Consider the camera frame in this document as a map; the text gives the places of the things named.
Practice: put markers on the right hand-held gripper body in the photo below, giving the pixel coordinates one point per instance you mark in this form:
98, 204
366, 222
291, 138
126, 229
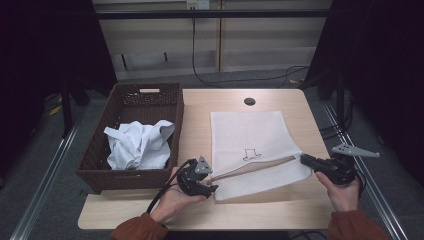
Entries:
340, 170

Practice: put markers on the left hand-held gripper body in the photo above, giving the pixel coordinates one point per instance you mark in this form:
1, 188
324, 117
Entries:
191, 180

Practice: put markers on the white shirt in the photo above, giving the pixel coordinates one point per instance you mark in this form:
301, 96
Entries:
140, 146

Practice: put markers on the white mesh laundry bag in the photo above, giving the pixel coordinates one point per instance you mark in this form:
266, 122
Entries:
246, 133

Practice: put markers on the brown woven basket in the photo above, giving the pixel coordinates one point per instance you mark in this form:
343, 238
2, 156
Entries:
140, 110

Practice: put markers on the person's right hand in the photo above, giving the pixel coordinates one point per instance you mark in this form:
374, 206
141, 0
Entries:
345, 196

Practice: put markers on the person's left hand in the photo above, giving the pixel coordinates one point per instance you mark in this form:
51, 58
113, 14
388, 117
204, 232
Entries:
173, 201

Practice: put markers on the black metal stand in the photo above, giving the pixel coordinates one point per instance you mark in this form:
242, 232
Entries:
66, 110
340, 103

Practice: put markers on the dark curtain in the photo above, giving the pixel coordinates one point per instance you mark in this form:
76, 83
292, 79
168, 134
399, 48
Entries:
383, 66
40, 66

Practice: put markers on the yellow floor tape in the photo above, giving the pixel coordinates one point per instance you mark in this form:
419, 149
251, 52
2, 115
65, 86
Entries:
55, 109

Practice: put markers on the black horizontal bar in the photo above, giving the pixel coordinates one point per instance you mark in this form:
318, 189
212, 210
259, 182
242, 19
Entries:
213, 14

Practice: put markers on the metal floor rail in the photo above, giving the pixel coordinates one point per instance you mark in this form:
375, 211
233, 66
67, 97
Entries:
43, 186
376, 200

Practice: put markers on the white wall socket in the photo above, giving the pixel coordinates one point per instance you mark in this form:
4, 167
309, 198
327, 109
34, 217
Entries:
197, 4

